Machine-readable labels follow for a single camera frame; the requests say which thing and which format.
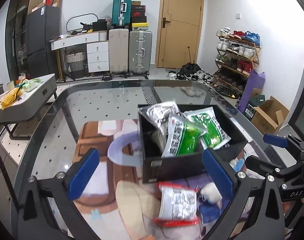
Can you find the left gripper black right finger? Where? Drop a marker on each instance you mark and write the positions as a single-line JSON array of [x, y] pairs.
[[222, 174]]

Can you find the black refrigerator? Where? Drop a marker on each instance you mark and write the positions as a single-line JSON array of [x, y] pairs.
[[42, 26]]

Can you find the red white mask packet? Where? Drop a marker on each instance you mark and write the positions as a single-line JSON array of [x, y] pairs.
[[178, 205]]

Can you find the wooden door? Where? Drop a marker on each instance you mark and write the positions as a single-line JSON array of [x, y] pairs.
[[179, 32]]

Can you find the teal suitcase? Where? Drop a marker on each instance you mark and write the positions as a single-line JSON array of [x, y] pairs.
[[121, 13]]

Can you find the stacked shoe boxes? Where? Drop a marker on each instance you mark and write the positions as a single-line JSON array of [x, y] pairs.
[[138, 18]]

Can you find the woven laundry basket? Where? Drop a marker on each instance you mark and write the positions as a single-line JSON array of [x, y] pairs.
[[76, 64]]

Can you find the wooden shoe rack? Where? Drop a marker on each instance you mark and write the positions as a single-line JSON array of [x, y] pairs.
[[238, 54]]

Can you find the silver suitcase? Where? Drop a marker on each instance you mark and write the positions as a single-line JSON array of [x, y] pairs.
[[140, 45]]

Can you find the black trash bin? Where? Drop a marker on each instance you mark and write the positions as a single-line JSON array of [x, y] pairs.
[[227, 92]]

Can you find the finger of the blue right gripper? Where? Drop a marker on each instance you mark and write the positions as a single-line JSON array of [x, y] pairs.
[[261, 167], [274, 140]]

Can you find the purple bag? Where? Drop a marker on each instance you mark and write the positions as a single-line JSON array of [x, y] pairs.
[[254, 84]]

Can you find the cardboard box on floor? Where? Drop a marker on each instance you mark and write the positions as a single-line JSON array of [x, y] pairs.
[[269, 116]]

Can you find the green white medicine packet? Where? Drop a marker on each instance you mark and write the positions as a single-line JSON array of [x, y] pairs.
[[215, 137]]

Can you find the grey coffee table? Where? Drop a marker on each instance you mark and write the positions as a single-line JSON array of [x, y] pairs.
[[28, 106]]

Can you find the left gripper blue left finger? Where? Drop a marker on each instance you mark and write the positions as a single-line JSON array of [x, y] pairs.
[[80, 173]]

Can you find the grey adidas bag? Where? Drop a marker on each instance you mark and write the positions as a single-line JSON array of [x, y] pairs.
[[158, 115]]

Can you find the white drawer desk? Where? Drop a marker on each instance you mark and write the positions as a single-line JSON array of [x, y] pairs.
[[94, 44]]

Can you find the white plush keychain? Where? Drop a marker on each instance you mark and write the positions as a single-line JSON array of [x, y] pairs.
[[211, 193]]

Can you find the anime desk mat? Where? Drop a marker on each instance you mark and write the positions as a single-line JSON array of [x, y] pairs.
[[116, 203]]

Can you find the yellow bag on table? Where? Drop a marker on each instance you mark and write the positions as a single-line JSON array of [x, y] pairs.
[[11, 97]]

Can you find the black storage box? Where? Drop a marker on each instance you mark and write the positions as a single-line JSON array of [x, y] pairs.
[[156, 168]]

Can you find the beige suitcase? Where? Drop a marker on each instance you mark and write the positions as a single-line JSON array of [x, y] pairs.
[[118, 50]]

